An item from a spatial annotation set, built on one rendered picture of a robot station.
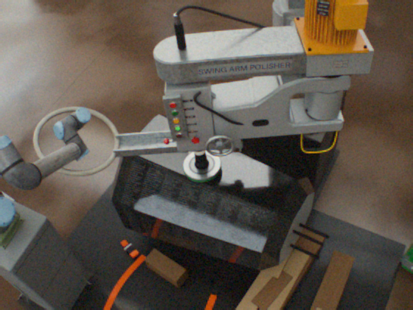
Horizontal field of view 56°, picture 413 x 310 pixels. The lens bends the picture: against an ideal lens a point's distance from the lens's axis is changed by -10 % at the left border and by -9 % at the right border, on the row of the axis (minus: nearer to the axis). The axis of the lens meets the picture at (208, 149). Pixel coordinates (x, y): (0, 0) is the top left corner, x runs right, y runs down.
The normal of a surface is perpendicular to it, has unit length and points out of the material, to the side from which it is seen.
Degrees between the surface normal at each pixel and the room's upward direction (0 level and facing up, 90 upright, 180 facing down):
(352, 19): 90
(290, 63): 90
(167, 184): 45
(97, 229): 0
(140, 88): 0
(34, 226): 0
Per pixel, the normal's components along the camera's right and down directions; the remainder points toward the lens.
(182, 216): -0.42, 0.03
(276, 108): 0.04, 0.76
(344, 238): -0.10, -0.65
